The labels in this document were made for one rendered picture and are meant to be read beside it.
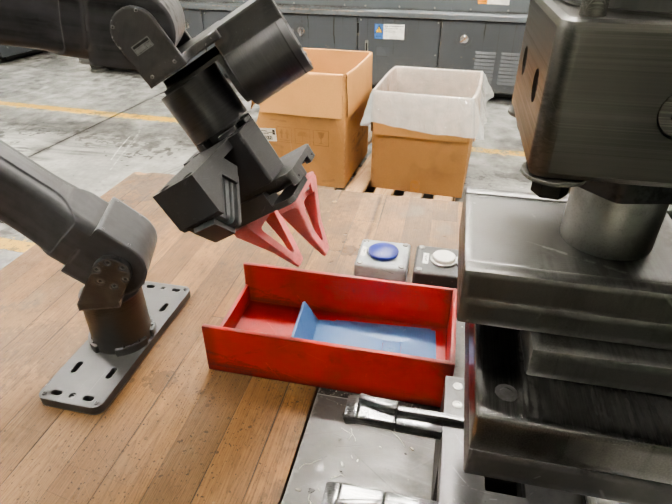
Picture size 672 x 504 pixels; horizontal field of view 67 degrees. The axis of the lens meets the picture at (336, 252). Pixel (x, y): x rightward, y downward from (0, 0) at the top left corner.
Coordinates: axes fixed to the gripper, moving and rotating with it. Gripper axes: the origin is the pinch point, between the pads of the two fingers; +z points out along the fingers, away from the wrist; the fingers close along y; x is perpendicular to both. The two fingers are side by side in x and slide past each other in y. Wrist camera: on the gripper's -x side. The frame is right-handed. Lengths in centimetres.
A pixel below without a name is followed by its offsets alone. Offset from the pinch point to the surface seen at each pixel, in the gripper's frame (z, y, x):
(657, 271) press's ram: -4.0, 26.7, -22.8
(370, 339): 12.8, 0.0, -0.1
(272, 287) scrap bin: 4.5, -9.8, 4.2
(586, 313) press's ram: -4.3, 23.8, -24.5
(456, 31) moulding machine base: 62, -19, 423
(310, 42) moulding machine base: 8, -136, 431
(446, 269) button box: 15.5, 7.4, 12.5
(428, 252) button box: 14.3, 5.3, 16.1
